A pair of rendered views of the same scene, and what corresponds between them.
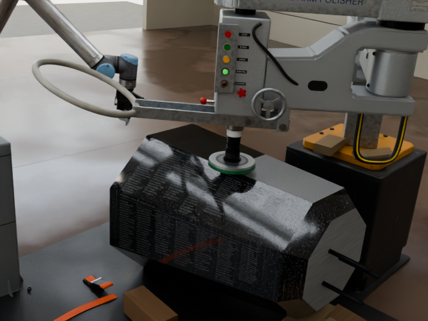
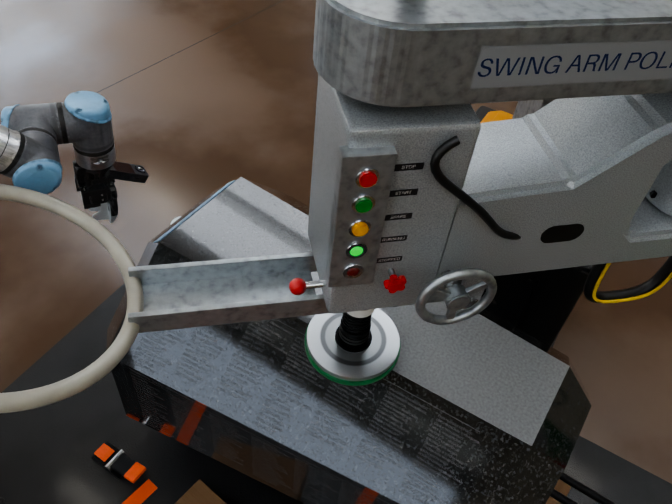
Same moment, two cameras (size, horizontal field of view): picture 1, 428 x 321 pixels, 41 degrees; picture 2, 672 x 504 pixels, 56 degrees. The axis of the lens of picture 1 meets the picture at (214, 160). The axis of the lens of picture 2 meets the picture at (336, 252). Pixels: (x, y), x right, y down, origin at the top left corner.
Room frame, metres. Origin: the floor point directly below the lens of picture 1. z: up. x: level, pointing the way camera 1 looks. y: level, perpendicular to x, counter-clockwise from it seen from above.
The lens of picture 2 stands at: (1.67, 0.18, 2.07)
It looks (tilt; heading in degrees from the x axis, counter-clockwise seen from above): 47 degrees down; 346
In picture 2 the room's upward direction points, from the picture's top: 7 degrees clockwise
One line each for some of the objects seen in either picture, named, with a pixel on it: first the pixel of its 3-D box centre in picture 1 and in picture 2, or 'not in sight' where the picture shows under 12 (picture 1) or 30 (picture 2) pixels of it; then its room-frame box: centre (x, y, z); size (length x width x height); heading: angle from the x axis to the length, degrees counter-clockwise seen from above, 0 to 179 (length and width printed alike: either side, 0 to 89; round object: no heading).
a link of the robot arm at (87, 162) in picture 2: (127, 83); (95, 153); (2.91, 0.48, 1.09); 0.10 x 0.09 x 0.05; 21
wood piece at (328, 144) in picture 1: (329, 144); not in sight; (2.99, -0.62, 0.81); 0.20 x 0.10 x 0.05; 148
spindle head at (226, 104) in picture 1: (258, 67); (421, 190); (2.47, -0.16, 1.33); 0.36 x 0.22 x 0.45; 93
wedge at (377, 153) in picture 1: (372, 153); not in sight; (2.91, -0.84, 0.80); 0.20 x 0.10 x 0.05; 89
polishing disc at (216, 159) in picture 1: (232, 160); (353, 338); (2.47, -0.08, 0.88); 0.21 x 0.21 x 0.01
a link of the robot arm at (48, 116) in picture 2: (106, 64); (34, 128); (2.88, 0.58, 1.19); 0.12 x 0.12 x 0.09; 12
